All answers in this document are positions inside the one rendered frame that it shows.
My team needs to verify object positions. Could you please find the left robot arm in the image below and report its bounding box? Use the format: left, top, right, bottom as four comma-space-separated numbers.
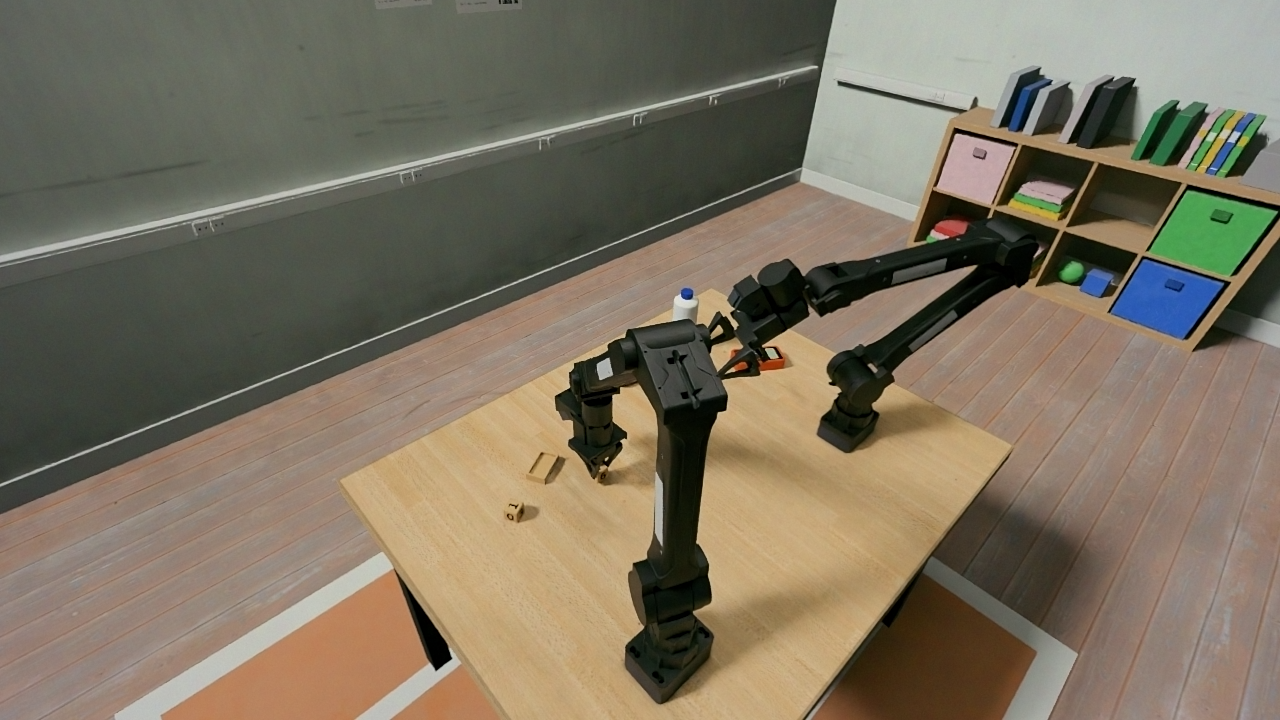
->
554, 319, 728, 693

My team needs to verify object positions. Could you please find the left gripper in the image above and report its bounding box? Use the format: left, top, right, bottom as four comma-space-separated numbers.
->
568, 416, 627, 478

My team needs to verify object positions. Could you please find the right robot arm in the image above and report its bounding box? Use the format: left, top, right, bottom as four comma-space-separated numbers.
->
727, 217, 1039, 443

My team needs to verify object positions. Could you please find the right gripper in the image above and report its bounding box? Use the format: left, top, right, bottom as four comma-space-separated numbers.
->
708, 309, 785, 380

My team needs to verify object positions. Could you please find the tan shallow wooden tray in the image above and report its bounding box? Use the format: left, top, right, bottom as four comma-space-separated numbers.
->
526, 450, 559, 486

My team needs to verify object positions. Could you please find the white plastic bottle with blue cap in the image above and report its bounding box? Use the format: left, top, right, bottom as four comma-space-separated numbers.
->
672, 288, 699, 325

